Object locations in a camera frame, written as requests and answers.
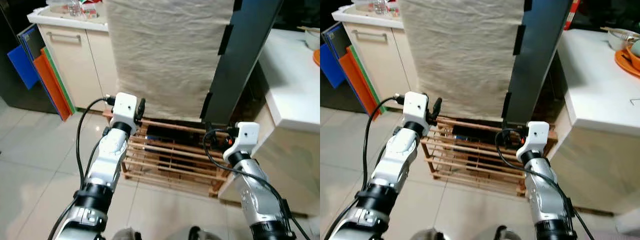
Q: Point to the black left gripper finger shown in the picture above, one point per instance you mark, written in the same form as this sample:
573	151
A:
142	106
438	106

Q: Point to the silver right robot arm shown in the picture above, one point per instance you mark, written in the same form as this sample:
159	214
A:
545	190
255	190

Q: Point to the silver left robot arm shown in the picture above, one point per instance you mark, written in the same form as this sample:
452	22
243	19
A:
107	160
400	160

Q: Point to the dark grey mini fridge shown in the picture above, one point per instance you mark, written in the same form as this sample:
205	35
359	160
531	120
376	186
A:
245	60
537	60

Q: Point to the wooden slatted rack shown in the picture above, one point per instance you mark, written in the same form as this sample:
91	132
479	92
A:
170	167
475	167

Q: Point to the beige cloth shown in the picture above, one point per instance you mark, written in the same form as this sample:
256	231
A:
460	55
165	55

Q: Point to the cream kitchen cabinet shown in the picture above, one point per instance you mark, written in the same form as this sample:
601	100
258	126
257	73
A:
385	65
75	65

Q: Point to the green cutting board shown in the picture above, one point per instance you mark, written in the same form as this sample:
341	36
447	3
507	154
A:
367	85
62	85

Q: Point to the orange cutting board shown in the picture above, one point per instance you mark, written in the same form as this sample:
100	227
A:
50	85
356	85

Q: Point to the grey robot right leg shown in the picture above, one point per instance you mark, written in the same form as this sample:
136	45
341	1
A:
202	234
506	234

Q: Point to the grey robot leg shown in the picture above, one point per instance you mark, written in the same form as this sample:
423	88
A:
202	234
127	235
506	234
425	235

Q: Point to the clear drinking glass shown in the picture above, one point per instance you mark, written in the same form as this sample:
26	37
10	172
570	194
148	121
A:
75	7
380	6

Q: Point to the grey robot left leg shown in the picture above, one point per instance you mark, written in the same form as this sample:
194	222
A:
127	235
425	235

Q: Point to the orange plate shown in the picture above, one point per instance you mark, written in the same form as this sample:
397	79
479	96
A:
625	62
317	57

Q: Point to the white bowl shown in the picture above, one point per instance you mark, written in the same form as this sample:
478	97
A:
314	39
620	39

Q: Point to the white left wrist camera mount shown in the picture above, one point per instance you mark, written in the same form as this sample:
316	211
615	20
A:
124	107
415	107

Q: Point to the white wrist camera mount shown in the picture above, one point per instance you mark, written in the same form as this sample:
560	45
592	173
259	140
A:
124	107
537	134
247	135
415	107

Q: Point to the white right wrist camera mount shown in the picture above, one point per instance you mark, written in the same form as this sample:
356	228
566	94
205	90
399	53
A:
537	134
247	135

